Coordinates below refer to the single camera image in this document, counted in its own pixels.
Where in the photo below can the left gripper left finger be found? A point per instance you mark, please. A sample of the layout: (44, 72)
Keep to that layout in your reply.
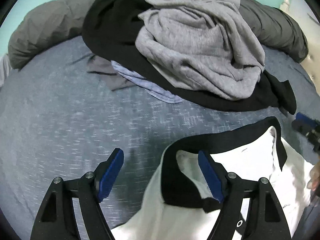
(56, 219)

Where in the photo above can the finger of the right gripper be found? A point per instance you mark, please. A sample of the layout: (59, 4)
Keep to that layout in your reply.
(304, 124)

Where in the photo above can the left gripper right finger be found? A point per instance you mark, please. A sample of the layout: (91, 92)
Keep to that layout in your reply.
(265, 216)

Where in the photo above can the white polo shirt black trim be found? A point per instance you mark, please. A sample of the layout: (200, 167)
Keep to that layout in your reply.
(177, 202)

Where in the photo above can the person's right hand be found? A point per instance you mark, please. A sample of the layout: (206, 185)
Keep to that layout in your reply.
(314, 177)

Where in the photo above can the cream tufted headboard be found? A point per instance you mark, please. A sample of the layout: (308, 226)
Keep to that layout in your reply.
(303, 15)

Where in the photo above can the grey crumpled garment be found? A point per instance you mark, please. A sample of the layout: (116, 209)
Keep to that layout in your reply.
(202, 45)

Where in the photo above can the light grey pillow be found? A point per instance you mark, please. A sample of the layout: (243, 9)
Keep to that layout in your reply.
(5, 69)

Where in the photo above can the blue striped garment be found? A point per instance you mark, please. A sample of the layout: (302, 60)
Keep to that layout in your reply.
(153, 89)

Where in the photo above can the dark grey rolled duvet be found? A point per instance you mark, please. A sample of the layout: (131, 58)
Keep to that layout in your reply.
(59, 20)

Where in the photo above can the black garment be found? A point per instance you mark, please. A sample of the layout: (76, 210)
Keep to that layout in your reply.
(110, 30)

